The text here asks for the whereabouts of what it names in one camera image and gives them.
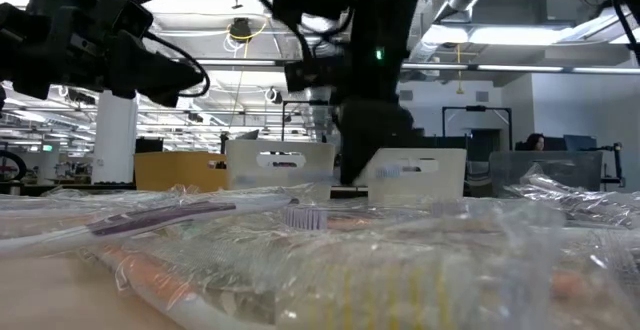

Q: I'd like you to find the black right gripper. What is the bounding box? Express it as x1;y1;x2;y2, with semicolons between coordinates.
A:
332;97;417;188

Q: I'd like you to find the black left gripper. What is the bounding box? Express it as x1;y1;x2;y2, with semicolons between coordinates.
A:
0;0;206;108

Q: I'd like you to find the white plastic bin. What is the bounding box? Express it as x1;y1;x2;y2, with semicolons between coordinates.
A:
224;138;337;202
366;146;469;207

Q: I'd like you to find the yellow plastic bin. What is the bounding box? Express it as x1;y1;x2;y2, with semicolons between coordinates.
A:
133;150;229;194

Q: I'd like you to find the black background box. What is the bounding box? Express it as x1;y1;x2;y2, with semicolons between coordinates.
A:
134;136;165;154

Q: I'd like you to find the white pillar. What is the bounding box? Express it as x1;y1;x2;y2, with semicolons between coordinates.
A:
91;91;140;186

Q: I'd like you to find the person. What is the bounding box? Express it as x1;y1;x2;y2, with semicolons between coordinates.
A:
521;132;547;153

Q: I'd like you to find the grey translucent plastic bin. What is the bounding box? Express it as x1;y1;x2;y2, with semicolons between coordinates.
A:
488;149;605;199

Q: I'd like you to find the background computer monitor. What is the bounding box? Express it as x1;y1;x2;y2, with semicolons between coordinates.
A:
563;134;599;153

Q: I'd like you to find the black articulated stand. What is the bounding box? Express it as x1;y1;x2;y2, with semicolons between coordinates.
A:
578;141;625;190

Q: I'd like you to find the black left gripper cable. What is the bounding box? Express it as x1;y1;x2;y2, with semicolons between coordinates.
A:
128;0;212;100

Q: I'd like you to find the black background frame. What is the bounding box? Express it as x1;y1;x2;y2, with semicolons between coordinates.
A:
441;104;515;152
279;98;332;144

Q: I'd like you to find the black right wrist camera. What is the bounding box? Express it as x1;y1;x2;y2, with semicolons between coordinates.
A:
283;58;351;105

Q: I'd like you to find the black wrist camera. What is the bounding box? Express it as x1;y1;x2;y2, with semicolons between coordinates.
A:
25;0;156;39
283;58;351;105

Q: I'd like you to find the black ceiling-hung camera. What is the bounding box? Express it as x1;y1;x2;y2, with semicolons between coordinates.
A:
228;16;254;45

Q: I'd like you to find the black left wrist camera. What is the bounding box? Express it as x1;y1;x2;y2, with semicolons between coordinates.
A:
25;0;156;39

